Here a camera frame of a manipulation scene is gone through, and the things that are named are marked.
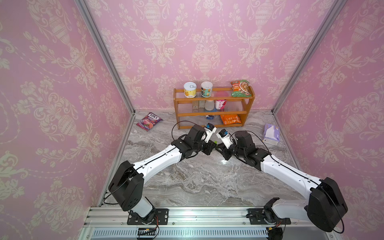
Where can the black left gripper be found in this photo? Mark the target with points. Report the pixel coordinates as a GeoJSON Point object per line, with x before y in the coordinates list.
{"type": "Point", "coordinates": [210, 145]}

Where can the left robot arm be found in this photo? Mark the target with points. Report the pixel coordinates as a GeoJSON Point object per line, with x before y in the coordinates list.
{"type": "Point", "coordinates": [128, 182]}

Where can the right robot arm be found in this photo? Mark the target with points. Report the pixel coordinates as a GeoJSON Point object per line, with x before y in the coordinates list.
{"type": "Point", "coordinates": [323, 203]}

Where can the purple tissue pack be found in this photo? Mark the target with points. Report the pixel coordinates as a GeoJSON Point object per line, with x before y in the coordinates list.
{"type": "Point", "coordinates": [271, 135]}

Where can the orange chips bag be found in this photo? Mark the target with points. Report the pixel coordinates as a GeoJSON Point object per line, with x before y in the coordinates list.
{"type": "Point", "coordinates": [231, 119]}

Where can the white bottle on shelf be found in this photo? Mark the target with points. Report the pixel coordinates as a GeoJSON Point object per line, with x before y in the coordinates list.
{"type": "Point", "coordinates": [209, 105]}

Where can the wooden shelf rack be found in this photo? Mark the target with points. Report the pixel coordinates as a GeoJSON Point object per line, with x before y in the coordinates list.
{"type": "Point", "coordinates": [190, 111]}

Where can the pink white cup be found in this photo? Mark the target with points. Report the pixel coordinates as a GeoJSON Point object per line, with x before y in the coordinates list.
{"type": "Point", "coordinates": [220, 104]}

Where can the green white can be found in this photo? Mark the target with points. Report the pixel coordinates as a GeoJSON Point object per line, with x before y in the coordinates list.
{"type": "Point", "coordinates": [206, 89]}

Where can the yellow white can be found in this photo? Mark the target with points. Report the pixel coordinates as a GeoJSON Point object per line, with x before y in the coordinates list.
{"type": "Point", "coordinates": [190, 90]}

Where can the pink candy bag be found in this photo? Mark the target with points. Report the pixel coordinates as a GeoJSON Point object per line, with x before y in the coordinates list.
{"type": "Point", "coordinates": [149, 121]}

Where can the green red snack bag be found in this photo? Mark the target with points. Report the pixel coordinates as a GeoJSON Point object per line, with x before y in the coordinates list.
{"type": "Point", "coordinates": [241, 89]}

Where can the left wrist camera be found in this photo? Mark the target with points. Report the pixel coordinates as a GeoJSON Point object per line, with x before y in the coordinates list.
{"type": "Point", "coordinates": [198, 133]}

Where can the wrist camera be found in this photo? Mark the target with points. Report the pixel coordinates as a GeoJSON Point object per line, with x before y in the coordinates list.
{"type": "Point", "coordinates": [240, 138]}
{"type": "Point", "coordinates": [198, 133]}

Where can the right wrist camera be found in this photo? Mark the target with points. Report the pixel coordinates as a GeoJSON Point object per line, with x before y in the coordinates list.
{"type": "Point", "coordinates": [240, 138]}

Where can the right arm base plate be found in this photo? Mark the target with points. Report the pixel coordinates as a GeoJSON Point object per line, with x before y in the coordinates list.
{"type": "Point", "coordinates": [260, 216]}

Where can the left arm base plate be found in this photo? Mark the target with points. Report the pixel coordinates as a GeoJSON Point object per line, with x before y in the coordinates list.
{"type": "Point", "coordinates": [155, 217]}

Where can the aluminium front rail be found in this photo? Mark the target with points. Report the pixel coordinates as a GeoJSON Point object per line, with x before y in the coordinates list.
{"type": "Point", "coordinates": [178, 217]}

